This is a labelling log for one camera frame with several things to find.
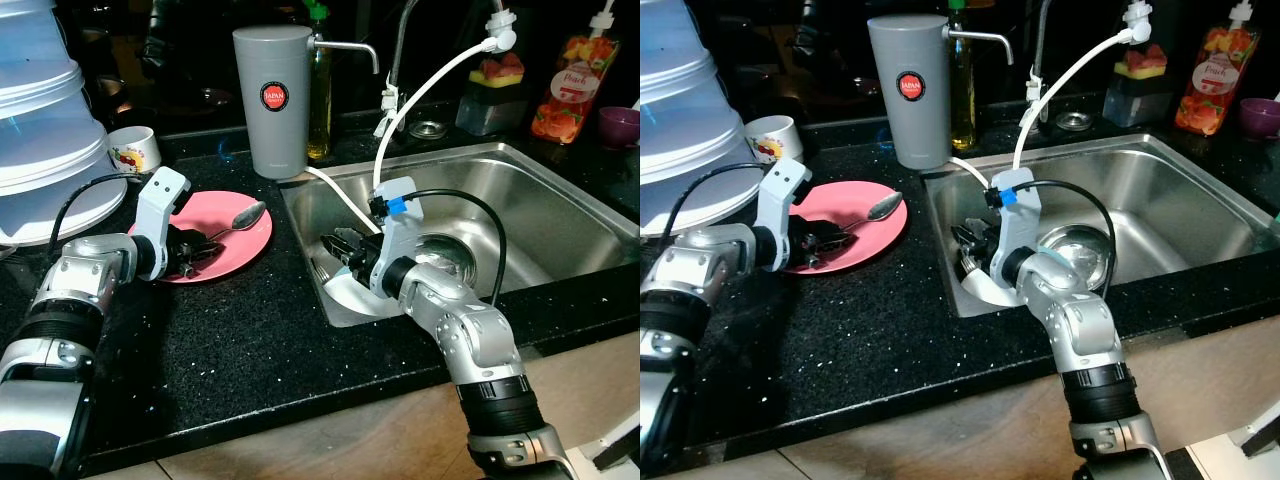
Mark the white ceramic bowl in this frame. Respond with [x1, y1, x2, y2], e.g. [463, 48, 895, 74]
[322, 272, 406, 319]
[958, 268, 1026, 306]

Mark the silver metal spoon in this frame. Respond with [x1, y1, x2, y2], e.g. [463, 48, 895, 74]
[835, 191, 904, 239]
[195, 200, 269, 246]

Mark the pink round plate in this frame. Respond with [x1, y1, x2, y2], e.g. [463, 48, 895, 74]
[128, 190, 274, 285]
[770, 181, 909, 275]

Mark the round steel bowl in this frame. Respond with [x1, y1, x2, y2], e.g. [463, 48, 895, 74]
[415, 235, 481, 286]
[1040, 225, 1113, 286]

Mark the small white printed cup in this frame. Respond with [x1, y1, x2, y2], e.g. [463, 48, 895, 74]
[745, 115, 804, 164]
[107, 126, 163, 173]

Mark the grey tumbler with red logo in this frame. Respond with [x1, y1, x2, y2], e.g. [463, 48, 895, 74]
[232, 25, 316, 181]
[867, 14, 951, 171]

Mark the yellow oil bottle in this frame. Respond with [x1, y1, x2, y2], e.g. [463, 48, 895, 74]
[305, 0, 336, 161]
[948, 0, 978, 151]

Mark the white stacked plastic container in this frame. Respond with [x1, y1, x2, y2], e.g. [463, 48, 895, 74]
[0, 0, 129, 246]
[640, 0, 766, 239]

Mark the dark sponge holder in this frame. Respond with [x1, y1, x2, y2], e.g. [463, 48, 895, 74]
[1103, 75, 1173, 128]
[455, 85, 526, 137]

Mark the chrome tap spout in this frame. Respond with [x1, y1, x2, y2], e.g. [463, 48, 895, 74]
[945, 28, 1016, 66]
[312, 38, 381, 76]

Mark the chrome sink faucet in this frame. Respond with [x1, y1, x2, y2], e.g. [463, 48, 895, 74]
[380, 0, 421, 136]
[1025, 0, 1059, 126]

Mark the stainless steel sink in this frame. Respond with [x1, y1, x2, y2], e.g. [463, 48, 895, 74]
[280, 142, 641, 329]
[922, 133, 1280, 319]

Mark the small purple bowl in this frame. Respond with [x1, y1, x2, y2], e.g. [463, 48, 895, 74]
[598, 106, 641, 151]
[1238, 97, 1280, 141]

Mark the yellow and red sponge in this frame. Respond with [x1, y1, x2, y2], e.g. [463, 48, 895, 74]
[1118, 42, 1173, 81]
[470, 52, 528, 93]

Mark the orange dish soap bottle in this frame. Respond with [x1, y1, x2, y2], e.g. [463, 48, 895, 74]
[530, 0, 621, 146]
[1173, 0, 1259, 137]

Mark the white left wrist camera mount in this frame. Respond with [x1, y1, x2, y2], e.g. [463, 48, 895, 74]
[133, 167, 193, 281]
[755, 158, 813, 273]

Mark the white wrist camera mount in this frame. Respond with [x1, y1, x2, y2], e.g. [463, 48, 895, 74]
[755, 158, 813, 273]
[985, 167, 1043, 291]
[368, 177, 419, 298]
[133, 167, 193, 281]

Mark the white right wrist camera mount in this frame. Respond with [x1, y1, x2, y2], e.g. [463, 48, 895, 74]
[368, 177, 419, 298]
[985, 167, 1043, 291]

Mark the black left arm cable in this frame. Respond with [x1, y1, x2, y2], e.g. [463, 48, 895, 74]
[45, 172, 151, 246]
[658, 170, 771, 241]

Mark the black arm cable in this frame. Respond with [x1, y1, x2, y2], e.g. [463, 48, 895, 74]
[1035, 180, 1118, 296]
[658, 170, 771, 241]
[410, 188, 508, 306]
[45, 172, 151, 246]

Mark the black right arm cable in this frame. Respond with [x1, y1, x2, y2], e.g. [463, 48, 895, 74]
[1035, 180, 1118, 296]
[410, 188, 508, 306]

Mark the white flexible hose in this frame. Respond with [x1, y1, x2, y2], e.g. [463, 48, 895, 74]
[303, 10, 518, 236]
[948, 0, 1156, 196]

